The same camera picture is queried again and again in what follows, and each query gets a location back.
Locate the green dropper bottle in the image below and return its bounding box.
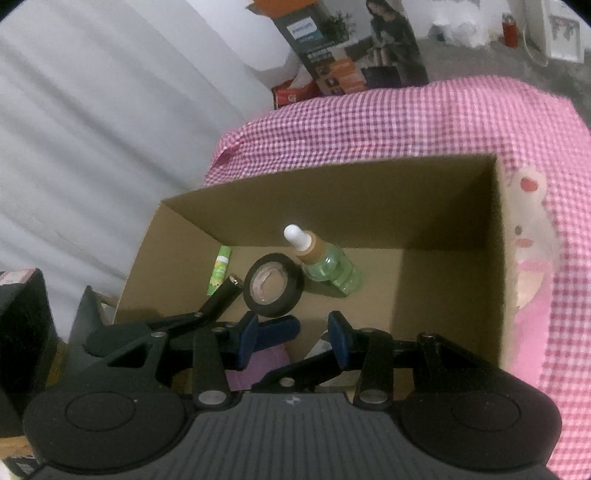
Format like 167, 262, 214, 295
283, 224, 362, 296

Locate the pink checkered tablecloth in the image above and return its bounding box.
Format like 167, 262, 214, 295
205, 76, 590, 479

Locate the orange and dark product box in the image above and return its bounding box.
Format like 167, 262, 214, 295
247, 0, 429, 96

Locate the white power adapter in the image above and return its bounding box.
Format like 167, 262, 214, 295
304, 337, 332, 360

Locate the pink object in box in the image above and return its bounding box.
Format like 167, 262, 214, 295
225, 345, 290, 392

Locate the black tape roll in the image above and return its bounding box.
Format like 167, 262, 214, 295
243, 253, 304, 318

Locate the red tissue pack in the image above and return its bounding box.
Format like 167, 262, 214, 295
271, 66, 322, 110

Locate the brown cardboard box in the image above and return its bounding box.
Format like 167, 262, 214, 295
115, 155, 516, 367

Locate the black cylindrical tube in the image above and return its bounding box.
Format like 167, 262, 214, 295
151, 273, 245, 342

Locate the white water dispenser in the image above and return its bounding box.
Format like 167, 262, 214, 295
525, 0, 590, 64

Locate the red thermos bottle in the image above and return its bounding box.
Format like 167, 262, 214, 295
502, 12, 519, 48

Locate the green lip balm tube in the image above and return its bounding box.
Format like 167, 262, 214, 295
206, 245, 231, 296

